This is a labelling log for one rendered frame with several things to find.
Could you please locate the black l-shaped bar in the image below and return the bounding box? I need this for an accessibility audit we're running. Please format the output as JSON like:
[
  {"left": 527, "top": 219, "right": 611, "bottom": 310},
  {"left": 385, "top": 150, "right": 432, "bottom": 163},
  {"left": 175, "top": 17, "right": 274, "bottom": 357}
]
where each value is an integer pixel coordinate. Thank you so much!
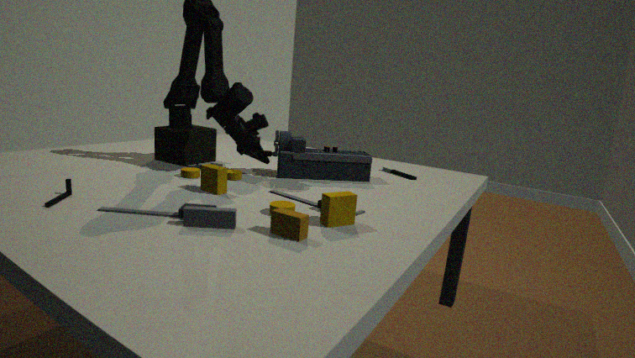
[{"left": 45, "top": 179, "right": 71, "bottom": 208}]

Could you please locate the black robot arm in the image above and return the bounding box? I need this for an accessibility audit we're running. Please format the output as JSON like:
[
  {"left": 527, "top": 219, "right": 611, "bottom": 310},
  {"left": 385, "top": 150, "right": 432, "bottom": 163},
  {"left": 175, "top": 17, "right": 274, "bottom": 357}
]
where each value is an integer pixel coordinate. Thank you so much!
[{"left": 164, "top": 0, "right": 254, "bottom": 129}]

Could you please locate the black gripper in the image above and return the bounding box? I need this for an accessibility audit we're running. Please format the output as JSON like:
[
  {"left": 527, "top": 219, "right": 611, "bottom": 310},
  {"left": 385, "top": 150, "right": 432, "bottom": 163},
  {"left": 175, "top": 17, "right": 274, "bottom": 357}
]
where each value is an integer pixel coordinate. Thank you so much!
[{"left": 223, "top": 115, "right": 270, "bottom": 164}]

